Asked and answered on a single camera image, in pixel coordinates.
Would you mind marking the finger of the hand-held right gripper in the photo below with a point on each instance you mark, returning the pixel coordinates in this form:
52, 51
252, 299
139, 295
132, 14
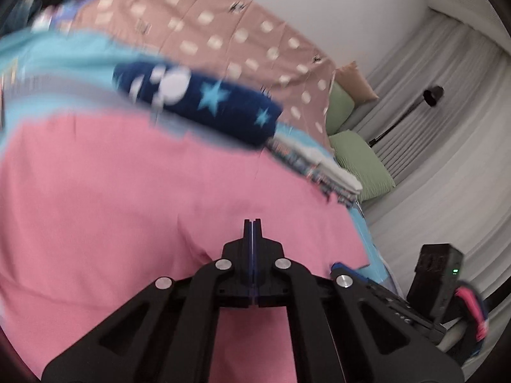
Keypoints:
358, 274

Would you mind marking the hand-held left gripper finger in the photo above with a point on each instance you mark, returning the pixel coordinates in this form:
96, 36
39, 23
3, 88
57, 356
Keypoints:
258, 263
248, 263

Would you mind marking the pink garment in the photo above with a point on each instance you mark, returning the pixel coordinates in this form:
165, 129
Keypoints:
119, 207

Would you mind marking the stack of folded clothes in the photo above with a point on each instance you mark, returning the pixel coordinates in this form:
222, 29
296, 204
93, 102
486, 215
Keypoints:
297, 159

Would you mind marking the folded cream cloth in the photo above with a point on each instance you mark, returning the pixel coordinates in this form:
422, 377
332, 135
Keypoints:
343, 177

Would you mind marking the green pillow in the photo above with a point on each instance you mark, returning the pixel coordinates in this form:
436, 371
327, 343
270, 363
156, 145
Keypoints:
339, 107
363, 163

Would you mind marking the grey curtain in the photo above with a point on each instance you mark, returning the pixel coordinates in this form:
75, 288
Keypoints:
451, 167

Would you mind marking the navy star fleece blanket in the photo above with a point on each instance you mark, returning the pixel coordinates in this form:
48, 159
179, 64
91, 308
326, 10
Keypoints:
223, 103

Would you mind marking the black pole stand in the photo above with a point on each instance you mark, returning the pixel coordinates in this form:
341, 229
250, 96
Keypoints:
433, 95

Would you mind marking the tan pillow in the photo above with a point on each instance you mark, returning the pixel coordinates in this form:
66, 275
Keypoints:
357, 81

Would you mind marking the brown polka dot sheet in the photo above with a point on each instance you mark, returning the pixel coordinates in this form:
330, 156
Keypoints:
223, 20

